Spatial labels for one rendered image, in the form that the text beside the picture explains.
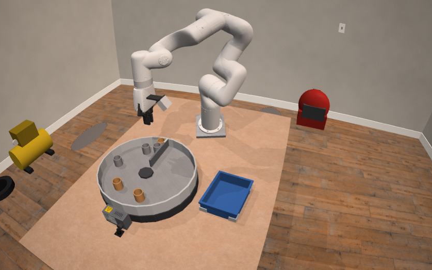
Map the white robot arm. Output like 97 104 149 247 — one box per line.
131 8 253 134

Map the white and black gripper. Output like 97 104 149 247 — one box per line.
133 84 156 125

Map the grey metal bushing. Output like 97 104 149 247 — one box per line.
153 142 161 153
142 143 151 155
113 155 123 167

